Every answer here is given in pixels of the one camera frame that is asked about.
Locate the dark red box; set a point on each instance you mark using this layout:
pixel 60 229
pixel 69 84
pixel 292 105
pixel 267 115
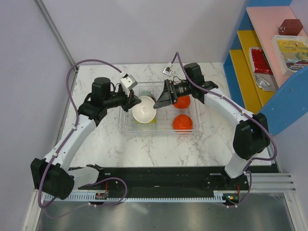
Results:
pixel 290 27

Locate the colourful shelf unit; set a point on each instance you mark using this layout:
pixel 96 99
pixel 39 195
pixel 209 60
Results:
pixel 259 23

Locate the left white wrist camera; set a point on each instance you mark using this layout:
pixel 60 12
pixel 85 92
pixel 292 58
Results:
pixel 128 82

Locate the orange bowl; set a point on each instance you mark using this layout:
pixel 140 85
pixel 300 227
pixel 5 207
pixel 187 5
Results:
pixel 183 102
pixel 182 122

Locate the pale green ceramic bowl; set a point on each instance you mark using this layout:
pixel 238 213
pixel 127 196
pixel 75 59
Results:
pixel 147 93

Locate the white bowl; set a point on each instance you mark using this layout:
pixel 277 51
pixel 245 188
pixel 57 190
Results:
pixel 144 112

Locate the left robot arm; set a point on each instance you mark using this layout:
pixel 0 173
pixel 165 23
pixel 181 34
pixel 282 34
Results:
pixel 52 174

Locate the white slotted cable duct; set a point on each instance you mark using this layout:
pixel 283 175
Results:
pixel 95 197

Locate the clear wire dish rack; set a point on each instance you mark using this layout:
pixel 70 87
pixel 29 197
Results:
pixel 164 116

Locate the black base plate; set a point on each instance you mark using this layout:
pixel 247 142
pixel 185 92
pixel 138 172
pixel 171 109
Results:
pixel 166 182

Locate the yellow-green bowl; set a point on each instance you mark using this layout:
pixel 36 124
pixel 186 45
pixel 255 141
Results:
pixel 150 122

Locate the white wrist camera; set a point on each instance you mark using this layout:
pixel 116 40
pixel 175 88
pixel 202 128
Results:
pixel 168 72
pixel 128 82

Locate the clear box with yellow print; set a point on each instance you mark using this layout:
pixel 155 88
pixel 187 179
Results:
pixel 291 53

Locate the crumpled silver wrapper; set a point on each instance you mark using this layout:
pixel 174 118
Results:
pixel 265 82

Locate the red packet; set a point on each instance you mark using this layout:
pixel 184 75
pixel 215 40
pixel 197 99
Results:
pixel 259 61

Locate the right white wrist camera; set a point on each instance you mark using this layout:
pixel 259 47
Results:
pixel 168 72

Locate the aluminium frame rail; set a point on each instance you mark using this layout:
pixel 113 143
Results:
pixel 54 30

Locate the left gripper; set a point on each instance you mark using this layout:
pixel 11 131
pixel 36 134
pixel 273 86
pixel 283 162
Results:
pixel 134 101

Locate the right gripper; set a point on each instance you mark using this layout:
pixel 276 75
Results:
pixel 167 98

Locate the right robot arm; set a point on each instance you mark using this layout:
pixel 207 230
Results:
pixel 250 136

